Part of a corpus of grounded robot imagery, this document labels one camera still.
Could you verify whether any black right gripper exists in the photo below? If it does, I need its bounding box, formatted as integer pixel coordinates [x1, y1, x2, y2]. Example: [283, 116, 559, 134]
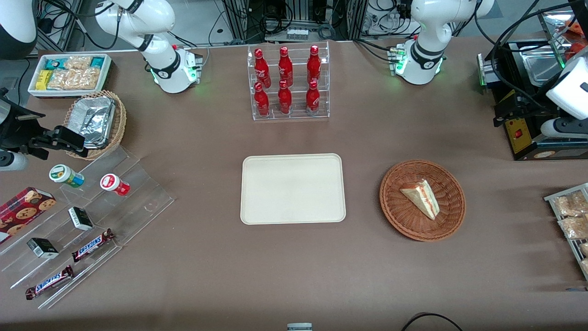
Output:
[0, 98, 89, 160]

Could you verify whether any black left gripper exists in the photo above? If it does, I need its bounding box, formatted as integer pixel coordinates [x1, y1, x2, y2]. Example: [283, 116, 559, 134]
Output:
[493, 78, 554, 128]

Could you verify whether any triangular sandwich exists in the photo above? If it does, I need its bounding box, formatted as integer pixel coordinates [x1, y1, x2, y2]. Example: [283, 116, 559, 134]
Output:
[399, 179, 441, 220]

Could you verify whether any small tan wicker basket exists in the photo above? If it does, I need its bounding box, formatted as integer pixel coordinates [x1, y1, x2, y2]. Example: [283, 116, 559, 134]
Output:
[63, 90, 127, 161]

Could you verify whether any large brown wicker basket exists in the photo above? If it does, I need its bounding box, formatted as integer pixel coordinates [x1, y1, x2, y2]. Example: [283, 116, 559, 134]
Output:
[379, 160, 466, 242]

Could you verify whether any beige plastic tray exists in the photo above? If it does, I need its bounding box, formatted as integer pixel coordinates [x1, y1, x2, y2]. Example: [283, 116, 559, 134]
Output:
[240, 153, 346, 225]

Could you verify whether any green lid cup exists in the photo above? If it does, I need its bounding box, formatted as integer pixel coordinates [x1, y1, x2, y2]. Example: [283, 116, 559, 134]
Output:
[49, 164, 85, 189]

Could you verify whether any black food warmer machine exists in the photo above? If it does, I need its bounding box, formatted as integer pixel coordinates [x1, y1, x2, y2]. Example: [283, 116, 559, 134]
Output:
[477, 7, 588, 161]

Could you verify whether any silver foil container stack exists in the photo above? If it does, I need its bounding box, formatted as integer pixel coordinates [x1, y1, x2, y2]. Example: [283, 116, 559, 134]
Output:
[68, 96, 117, 149]

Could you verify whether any steel warmer pan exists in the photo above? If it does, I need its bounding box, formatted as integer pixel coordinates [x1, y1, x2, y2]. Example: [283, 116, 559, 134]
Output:
[521, 46, 566, 87]

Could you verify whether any yellow snack pack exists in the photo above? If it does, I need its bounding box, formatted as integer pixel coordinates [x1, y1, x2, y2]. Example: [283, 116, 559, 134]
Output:
[35, 69, 54, 91]

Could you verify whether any red lid cup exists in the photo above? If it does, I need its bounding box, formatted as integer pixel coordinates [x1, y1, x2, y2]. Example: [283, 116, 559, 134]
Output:
[100, 173, 131, 197]

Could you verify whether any clear rice cracker bag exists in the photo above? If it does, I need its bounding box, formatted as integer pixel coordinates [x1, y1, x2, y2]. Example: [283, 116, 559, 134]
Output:
[47, 56, 101, 91]

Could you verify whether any red plaid cookie box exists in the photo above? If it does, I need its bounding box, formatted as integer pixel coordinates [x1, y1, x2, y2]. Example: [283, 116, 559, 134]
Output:
[0, 186, 57, 245]

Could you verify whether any small black box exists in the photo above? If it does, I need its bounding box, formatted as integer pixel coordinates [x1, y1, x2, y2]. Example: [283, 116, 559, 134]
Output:
[26, 237, 60, 259]
[68, 206, 94, 232]

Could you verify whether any white plastic snack bin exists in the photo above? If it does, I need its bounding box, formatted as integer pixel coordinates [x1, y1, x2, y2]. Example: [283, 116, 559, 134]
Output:
[28, 53, 113, 99]

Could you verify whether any clear acrylic stepped display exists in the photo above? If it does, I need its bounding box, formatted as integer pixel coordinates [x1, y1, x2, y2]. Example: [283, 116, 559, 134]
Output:
[0, 146, 175, 310]

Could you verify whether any Snickers chocolate bar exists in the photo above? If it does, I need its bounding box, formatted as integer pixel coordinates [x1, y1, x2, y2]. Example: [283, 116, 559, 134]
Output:
[71, 228, 116, 263]
[25, 265, 75, 301]

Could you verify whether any clear bagged pastry pack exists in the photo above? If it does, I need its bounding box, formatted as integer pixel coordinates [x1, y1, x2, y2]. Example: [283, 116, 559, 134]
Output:
[558, 215, 588, 240]
[553, 190, 588, 217]

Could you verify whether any red cola bottle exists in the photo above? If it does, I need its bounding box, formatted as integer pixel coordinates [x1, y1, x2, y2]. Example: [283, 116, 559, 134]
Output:
[278, 46, 294, 88]
[254, 48, 271, 89]
[254, 82, 271, 117]
[277, 80, 293, 115]
[306, 45, 322, 86]
[305, 80, 321, 114]

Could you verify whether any clear acrylic bottle rack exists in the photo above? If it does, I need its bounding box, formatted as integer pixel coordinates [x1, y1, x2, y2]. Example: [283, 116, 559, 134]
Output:
[247, 40, 331, 122]

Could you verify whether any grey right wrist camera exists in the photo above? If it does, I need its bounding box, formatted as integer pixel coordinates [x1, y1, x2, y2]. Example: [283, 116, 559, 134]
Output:
[0, 151, 29, 172]

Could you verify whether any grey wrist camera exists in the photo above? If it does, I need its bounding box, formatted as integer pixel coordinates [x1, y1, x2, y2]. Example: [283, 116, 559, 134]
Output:
[0, 151, 29, 172]
[540, 117, 588, 139]

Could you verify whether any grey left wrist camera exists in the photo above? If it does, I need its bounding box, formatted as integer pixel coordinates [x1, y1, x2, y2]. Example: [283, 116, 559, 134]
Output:
[540, 117, 588, 139]

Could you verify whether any grey wire rack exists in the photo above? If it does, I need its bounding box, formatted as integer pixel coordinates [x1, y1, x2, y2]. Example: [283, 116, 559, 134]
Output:
[544, 183, 588, 281]

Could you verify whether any black looped cable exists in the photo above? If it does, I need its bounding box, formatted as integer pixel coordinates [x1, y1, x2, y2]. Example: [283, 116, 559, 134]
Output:
[400, 312, 465, 331]

